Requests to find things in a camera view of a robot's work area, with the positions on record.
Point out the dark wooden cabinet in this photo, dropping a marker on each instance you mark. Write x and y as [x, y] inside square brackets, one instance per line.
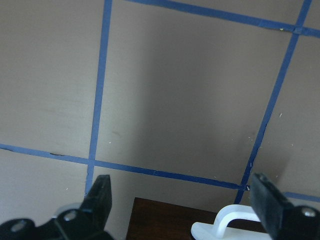
[155, 220]

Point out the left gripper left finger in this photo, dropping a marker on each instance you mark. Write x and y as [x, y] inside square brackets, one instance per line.
[97, 204]

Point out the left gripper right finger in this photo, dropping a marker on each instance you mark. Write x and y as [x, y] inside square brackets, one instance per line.
[269, 204]

